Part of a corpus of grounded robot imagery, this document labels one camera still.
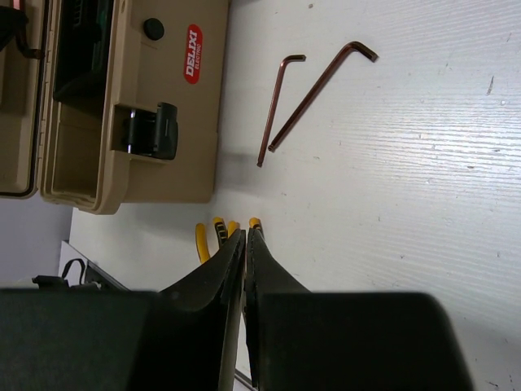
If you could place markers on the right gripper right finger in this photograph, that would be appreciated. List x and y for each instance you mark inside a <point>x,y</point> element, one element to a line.
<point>277,321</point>

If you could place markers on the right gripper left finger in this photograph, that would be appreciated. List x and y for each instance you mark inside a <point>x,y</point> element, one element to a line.
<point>202,341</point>

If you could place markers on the tan plastic toolbox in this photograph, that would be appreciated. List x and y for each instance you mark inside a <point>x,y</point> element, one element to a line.
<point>150,137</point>

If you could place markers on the medium brown hex key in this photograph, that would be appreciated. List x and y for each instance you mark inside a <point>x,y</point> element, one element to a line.
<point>274,103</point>

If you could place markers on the large brown hex key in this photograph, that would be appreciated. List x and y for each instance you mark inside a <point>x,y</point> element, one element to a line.
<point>319,84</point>

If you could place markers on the green stubby screwdriver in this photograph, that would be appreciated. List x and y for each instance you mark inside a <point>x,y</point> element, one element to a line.
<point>102,30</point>

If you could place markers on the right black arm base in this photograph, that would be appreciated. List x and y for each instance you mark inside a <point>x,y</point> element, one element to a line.
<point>80,274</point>

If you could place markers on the black toolbox tray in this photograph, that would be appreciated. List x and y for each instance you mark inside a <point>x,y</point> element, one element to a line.
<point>74,76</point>

